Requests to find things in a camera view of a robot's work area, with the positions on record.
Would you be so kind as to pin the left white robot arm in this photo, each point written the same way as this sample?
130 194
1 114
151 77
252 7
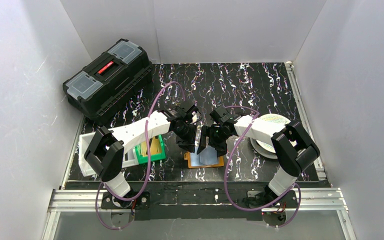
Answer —
104 150

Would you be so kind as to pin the orange leather card holder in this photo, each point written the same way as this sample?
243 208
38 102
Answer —
205 159

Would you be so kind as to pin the black plastic toolbox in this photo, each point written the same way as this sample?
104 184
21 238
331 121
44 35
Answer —
104 87

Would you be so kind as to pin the white foam tray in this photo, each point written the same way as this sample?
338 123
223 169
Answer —
129 159

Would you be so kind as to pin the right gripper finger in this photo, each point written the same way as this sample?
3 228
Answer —
205 132
221 150

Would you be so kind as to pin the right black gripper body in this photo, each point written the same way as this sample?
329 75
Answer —
211 141

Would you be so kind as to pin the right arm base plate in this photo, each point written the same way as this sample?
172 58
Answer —
259 198

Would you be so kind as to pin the white filament spool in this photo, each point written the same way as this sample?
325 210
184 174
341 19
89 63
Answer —
264 148

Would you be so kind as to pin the gold card in bin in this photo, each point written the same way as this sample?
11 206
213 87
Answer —
155 146

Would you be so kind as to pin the green plastic bin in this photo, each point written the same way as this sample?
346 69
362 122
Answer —
144 159

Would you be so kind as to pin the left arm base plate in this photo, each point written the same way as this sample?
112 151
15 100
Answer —
135 200

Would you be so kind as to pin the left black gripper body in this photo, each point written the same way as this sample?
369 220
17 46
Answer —
188 138

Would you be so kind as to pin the aluminium frame rail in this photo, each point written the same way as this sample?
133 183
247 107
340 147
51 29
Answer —
193 212

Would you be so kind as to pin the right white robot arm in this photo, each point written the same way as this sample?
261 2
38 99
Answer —
293 146

